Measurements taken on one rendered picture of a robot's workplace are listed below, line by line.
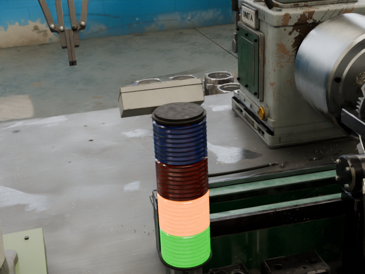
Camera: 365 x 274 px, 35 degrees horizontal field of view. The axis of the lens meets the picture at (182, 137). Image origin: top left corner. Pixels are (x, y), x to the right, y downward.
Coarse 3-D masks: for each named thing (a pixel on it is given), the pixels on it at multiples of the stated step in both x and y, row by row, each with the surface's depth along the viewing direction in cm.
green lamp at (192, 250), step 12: (168, 240) 67; (180, 240) 66; (192, 240) 66; (204, 240) 67; (168, 252) 68; (180, 252) 67; (192, 252) 67; (204, 252) 68; (180, 264) 68; (192, 264) 68
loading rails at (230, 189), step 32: (224, 192) 108; (256, 192) 109; (288, 192) 111; (320, 192) 112; (224, 224) 98; (256, 224) 99; (288, 224) 101; (320, 224) 102; (224, 256) 100; (256, 256) 102; (320, 256) 105
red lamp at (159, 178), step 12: (156, 168) 65; (168, 168) 63; (180, 168) 63; (192, 168) 63; (204, 168) 64; (156, 180) 67; (168, 180) 64; (180, 180) 63; (192, 180) 64; (204, 180) 65; (168, 192) 64; (180, 192) 64; (192, 192) 64; (204, 192) 65
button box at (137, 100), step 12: (144, 84) 117; (156, 84) 118; (168, 84) 118; (180, 84) 118; (192, 84) 119; (120, 96) 117; (132, 96) 116; (144, 96) 117; (156, 96) 117; (168, 96) 118; (180, 96) 118; (192, 96) 118; (120, 108) 120; (132, 108) 116; (144, 108) 116
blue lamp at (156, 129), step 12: (204, 120) 63; (156, 132) 63; (168, 132) 61; (180, 132) 61; (192, 132) 61; (204, 132) 63; (156, 144) 63; (168, 144) 62; (180, 144) 62; (192, 144) 62; (204, 144) 63; (156, 156) 64; (168, 156) 62; (180, 156) 62; (192, 156) 63; (204, 156) 64
